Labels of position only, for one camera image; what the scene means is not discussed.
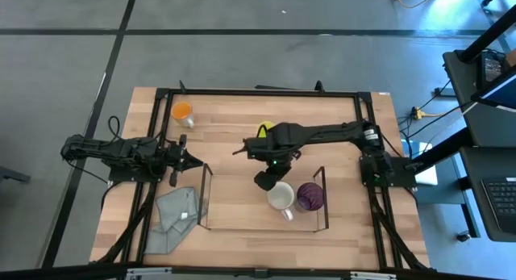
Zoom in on open laptop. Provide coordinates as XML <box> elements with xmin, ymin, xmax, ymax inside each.
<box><xmin>470</xmin><ymin>68</ymin><xmax>516</xmax><ymax>111</ymax></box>

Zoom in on black keyboard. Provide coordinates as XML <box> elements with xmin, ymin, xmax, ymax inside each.
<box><xmin>481</xmin><ymin>177</ymin><xmax>516</xmax><ymax>234</ymax></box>

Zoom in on small yellow cup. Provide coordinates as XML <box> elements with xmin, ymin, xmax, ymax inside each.
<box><xmin>256</xmin><ymin>120</ymin><xmax>277</xmax><ymax>139</ymax></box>

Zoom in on white flat box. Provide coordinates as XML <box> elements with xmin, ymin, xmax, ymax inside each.
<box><xmin>401</xmin><ymin>138</ymin><xmax>439</xmax><ymax>187</ymax></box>

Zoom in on grey cloth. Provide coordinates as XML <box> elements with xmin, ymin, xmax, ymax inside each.
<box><xmin>144</xmin><ymin>186</ymin><xmax>206</xmax><ymax>256</ymax></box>

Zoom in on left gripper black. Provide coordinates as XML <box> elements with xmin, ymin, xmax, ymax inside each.
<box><xmin>160</xmin><ymin>134</ymin><xmax>204</xmax><ymax>187</ymax></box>

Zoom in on yellow mug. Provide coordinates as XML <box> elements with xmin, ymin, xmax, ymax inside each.
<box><xmin>170</xmin><ymin>101</ymin><xmax>196</xmax><ymax>129</ymax></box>

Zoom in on purple faceted tumbler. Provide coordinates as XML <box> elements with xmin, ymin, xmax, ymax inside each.
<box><xmin>295</xmin><ymin>182</ymin><xmax>325</xmax><ymax>212</ymax></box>

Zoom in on orange mug white inside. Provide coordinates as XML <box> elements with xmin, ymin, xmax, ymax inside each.
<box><xmin>266</xmin><ymin>181</ymin><xmax>296</xmax><ymax>222</ymax></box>

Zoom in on black box device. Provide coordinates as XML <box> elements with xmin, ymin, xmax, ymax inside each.
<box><xmin>478</xmin><ymin>53</ymin><xmax>507</xmax><ymax>90</ymax></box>

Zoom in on black aluminium table frame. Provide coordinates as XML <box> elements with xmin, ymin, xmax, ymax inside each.
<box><xmin>89</xmin><ymin>80</ymin><xmax>435</xmax><ymax>273</ymax></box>

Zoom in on black office desk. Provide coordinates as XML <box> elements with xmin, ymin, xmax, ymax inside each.
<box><xmin>442</xmin><ymin>49</ymin><xmax>516</xmax><ymax>148</ymax></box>
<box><xmin>459</xmin><ymin>146</ymin><xmax>516</xmax><ymax>243</ymax></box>

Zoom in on clear acrylic tray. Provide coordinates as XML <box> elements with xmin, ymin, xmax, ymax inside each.
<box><xmin>196</xmin><ymin>162</ymin><xmax>330</xmax><ymax>232</ymax></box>

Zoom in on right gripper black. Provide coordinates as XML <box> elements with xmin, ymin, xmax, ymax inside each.
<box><xmin>254</xmin><ymin>154</ymin><xmax>293</xmax><ymax>191</ymax></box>

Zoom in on black metal foot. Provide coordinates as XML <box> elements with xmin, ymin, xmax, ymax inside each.
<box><xmin>0</xmin><ymin>165</ymin><xmax>31</xmax><ymax>184</ymax></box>

